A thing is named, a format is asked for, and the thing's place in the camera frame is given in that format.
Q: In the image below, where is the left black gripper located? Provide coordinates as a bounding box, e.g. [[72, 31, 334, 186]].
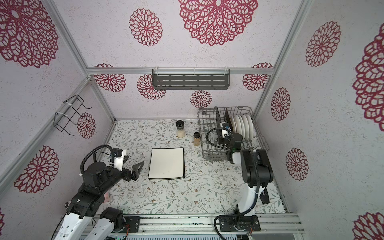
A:
[[100, 160, 145, 194]]

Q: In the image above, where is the white square plate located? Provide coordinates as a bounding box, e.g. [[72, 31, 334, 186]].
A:
[[148, 148, 185, 179], [149, 177, 185, 181]]

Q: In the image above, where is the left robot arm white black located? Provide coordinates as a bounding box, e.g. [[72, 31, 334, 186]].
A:
[[55, 162, 145, 240]]

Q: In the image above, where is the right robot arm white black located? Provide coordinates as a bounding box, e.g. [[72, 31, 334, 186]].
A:
[[224, 133, 274, 219]]

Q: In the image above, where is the white round plate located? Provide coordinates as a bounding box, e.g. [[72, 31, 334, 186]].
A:
[[234, 115, 243, 136], [239, 115, 250, 141], [245, 115, 254, 140], [230, 116, 237, 133]]

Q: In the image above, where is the small amber spice jar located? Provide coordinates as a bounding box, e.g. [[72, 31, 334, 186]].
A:
[[194, 132, 201, 146]]

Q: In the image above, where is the red pink plush toy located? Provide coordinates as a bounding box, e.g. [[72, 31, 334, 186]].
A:
[[104, 193, 110, 202]]

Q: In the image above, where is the salt grinder black lid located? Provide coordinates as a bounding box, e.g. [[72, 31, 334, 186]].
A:
[[176, 120, 186, 138]]

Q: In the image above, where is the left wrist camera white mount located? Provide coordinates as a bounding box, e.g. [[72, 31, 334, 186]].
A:
[[113, 148, 127, 171]]

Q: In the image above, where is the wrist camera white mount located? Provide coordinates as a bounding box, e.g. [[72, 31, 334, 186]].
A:
[[220, 122, 232, 139], [113, 148, 127, 171]]

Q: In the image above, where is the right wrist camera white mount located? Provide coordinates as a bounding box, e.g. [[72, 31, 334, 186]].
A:
[[220, 122, 232, 139]]

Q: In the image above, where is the grey wire dish rack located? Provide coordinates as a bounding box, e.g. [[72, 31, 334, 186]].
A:
[[198, 106, 269, 162]]

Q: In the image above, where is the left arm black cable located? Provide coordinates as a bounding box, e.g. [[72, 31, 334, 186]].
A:
[[79, 144, 116, 176]]

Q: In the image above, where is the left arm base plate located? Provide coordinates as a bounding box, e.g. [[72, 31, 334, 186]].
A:
[[100, 206, 141, 233]]

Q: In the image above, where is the black wire wall holder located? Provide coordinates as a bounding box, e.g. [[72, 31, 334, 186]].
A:
[[53, 95, 91, 136]]

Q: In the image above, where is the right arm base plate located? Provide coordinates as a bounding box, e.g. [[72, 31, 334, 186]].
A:
[[219, 215, 261, 232]]

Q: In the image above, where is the grey wall shelf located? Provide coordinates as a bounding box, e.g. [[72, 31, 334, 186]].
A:
[[152, 69, 231, 90]]

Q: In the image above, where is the aluminium front rail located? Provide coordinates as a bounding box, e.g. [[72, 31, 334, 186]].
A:
[[108, 214, 305, 240]]

